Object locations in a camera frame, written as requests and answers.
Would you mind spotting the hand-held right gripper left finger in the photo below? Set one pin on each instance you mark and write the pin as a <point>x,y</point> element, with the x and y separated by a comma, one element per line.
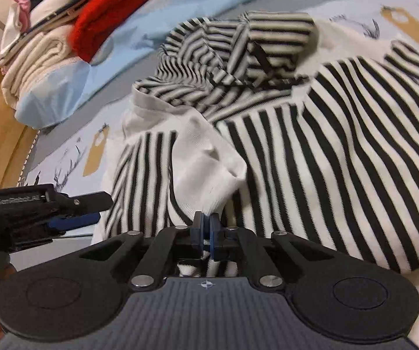
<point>199,231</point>

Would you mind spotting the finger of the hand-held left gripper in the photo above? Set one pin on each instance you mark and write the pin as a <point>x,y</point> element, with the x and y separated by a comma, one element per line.
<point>85,201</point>
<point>74,221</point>

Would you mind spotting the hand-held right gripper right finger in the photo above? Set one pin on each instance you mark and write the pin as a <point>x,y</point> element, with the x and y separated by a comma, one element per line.
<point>215,237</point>

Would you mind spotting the black white striped hoodie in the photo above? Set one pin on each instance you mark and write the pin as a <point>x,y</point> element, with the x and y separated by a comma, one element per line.
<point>322,153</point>

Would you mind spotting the cream folded blanket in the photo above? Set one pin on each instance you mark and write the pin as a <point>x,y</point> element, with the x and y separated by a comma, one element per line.
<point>38,65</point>

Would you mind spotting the light blue duvet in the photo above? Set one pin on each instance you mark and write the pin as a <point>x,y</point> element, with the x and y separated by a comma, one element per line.
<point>140,32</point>

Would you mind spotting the pink white cloth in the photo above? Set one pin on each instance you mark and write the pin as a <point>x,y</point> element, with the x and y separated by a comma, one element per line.
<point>16,18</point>

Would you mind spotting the red knitted blanket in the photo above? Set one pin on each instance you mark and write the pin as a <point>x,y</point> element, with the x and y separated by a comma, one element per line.
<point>111,11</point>

